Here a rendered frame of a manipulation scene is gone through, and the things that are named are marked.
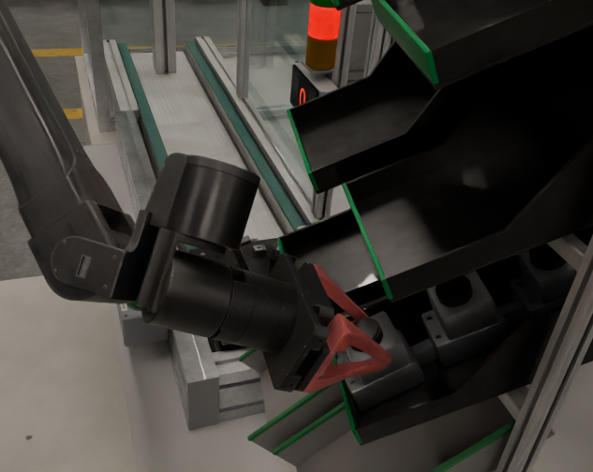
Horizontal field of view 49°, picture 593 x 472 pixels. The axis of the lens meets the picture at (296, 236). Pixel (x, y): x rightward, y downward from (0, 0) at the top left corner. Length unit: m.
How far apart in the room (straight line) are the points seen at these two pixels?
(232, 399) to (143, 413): 0.14
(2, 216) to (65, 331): 1.96
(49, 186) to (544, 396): 0.41
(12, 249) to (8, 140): 2.33
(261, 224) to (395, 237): 0.81
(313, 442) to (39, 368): 0.51
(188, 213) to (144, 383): 0.63
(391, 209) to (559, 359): 0.17
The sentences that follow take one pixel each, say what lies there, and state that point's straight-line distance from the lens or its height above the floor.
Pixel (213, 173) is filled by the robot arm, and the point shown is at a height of 1.41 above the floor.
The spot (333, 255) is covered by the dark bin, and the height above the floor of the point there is 1.21.
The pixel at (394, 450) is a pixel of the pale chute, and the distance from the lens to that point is 0.73.
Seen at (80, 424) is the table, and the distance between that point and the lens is 1.03.
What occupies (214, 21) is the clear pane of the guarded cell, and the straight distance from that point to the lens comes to 2.27.
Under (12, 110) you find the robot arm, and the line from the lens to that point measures 0.57.
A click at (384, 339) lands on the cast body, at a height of 1.27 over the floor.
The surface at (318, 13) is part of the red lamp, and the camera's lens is 1.08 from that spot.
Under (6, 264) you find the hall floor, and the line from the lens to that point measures 2.81.
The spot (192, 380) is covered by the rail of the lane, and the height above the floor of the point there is 0.96.
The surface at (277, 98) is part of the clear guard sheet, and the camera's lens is 1.45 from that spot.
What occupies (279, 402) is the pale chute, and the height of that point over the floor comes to 1.01.
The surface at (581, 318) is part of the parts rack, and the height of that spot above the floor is 1.35.
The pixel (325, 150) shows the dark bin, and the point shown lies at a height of 1.36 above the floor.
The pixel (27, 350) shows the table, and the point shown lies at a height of 0.86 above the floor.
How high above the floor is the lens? 1.65
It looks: 35 degrees down
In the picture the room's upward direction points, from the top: 5 degrees clockwise
